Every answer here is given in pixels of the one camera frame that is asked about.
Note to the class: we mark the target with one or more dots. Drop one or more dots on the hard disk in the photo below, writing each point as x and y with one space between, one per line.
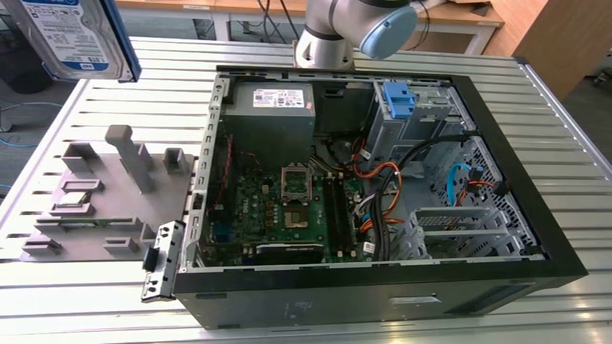
72 39

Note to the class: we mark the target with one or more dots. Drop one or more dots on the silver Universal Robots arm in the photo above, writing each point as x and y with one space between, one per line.
320 39

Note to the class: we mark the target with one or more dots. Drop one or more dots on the silver disk bay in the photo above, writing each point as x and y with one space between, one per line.
459 236

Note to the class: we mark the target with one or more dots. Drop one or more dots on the black RAM slot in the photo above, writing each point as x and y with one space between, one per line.
328 215
333 215
347 215
341 215

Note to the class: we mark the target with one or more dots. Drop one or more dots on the green motherboard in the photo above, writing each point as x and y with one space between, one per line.
257 200

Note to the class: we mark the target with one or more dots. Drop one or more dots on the CPU socket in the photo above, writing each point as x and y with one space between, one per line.
296 218

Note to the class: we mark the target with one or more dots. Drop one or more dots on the grey power supply unit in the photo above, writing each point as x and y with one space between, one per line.
268 125

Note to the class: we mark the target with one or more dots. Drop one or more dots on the black graphics card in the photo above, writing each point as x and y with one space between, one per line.
287 251

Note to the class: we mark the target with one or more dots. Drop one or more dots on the white service tag label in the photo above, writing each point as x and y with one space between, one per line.
371 247

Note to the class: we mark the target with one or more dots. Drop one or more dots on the blue plastic drive latch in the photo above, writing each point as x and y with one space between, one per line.
397 100

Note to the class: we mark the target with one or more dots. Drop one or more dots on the silver drive cage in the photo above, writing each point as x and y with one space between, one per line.
420 122

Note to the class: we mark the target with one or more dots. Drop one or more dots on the black open PC case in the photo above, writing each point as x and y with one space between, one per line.
335 297

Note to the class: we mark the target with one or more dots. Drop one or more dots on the grey parts rack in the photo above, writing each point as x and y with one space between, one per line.
124 215

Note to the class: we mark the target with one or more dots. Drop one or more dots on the green RAM stick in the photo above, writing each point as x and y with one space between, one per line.
85 224

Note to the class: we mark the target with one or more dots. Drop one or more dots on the CPU chip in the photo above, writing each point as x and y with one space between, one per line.
72 201

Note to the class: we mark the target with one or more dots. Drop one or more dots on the long wooden top desk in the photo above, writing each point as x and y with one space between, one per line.
167 3

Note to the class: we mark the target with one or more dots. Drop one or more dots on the black mesh bin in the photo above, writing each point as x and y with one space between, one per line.
24 84

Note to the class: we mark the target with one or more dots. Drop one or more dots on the office chair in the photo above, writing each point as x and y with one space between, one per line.
603 77

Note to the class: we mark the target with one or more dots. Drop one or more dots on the silver slot retainer bracket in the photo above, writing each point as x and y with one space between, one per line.
164 258

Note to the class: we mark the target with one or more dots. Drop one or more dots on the wooden desk white frame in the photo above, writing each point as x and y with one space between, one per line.
459 16

